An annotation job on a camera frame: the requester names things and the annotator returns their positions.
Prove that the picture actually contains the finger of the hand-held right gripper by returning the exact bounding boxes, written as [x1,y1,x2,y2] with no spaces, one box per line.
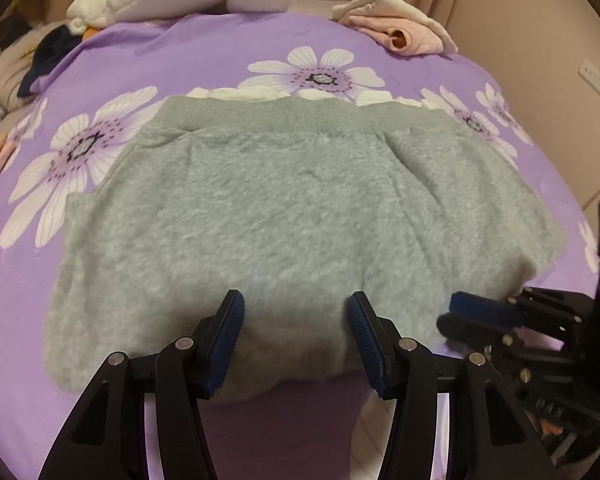
[437,312,522,356]
[449,291,531,326]

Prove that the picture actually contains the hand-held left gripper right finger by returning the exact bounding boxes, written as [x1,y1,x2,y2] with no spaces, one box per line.
[347,290,551,480]

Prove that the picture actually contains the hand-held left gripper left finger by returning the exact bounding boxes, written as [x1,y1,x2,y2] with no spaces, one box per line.
[37,289,246,480]

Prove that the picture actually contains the grey printed sweatshirt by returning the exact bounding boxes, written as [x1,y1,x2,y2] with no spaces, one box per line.
[44,85,567,406]

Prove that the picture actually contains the pink and cream folded clothes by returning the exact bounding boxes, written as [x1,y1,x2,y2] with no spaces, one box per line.
[331,0,458,53]

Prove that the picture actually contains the pink folded garment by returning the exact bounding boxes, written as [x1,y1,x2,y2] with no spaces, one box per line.
[350,14,446,56]

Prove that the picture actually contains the purple floral bed sheet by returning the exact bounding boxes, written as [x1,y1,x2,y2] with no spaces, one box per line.
[0,10,600,480]

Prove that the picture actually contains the navy garment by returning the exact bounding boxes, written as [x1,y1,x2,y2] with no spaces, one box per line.
[17,25,83,98]

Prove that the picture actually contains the grey pillow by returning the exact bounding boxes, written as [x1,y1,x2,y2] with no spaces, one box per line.
[0,20,76,111]

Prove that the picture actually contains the dark pillow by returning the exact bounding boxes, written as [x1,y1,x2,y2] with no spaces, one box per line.
[0,10,41,53]

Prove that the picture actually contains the white wall socket strip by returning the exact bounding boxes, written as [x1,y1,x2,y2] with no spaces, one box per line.
[579,58,600,96]

